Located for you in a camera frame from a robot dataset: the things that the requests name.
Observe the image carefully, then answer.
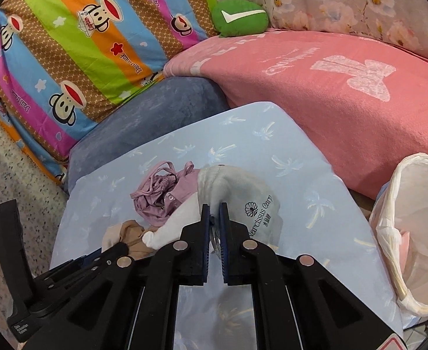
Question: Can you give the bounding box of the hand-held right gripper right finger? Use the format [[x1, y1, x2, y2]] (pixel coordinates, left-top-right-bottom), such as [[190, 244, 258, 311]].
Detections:
[[219, 202, 406, 350]]

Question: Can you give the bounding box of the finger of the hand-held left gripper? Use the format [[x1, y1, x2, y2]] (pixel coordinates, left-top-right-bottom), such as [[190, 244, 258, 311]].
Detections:
[[35, 242, 129, 298]]

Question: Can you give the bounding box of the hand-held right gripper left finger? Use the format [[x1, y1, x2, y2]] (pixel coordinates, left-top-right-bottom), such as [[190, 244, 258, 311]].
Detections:
[[28, 204, 212, 350]]

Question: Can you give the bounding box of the beige stocking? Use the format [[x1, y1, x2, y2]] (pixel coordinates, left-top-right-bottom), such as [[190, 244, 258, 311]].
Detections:
[[102, 220, 160, 259]]

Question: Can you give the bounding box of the grey drawstring pouch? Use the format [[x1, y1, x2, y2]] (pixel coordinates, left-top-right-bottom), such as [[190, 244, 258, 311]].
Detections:
[[197, 165, 284, 253]]

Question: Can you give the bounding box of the bin with white plastic bag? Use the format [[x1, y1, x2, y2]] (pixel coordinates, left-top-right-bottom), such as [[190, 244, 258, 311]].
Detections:
[[369, 154, 428, 318]]

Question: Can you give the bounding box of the mauve crumpled garment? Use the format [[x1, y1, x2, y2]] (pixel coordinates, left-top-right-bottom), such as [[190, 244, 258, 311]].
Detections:
[[130, 160, 200, 227]]

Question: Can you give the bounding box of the light blue palm print cloth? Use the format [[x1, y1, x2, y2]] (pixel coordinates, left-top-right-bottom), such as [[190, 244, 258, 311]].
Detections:
[[50, 101, 406, 350]]

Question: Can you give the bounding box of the blue-grey cushion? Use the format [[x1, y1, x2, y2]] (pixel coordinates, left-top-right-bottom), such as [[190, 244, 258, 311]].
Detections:
[[62, 76, 231, 195]]

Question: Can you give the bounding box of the pink blanket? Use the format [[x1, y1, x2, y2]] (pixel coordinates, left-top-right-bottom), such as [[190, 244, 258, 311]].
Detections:
[[163, 31, 428, 200]]

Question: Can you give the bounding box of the light blue plastic object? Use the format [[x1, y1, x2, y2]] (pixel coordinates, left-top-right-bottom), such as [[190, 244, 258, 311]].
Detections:
[[375, 184, 395, 214]]

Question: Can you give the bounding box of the striped cartoon print pillow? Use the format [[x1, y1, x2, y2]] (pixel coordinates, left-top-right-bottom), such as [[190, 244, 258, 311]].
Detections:
[[0, 0, 229, 187]]

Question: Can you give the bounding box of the green round cushion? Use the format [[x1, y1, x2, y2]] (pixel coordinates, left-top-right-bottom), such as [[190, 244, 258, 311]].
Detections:
[[211, 0, 270, 38]]

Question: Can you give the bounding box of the grey floral pillow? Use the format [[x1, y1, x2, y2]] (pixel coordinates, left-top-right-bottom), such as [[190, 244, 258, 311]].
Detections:
[[203, 0, 428, 67]]

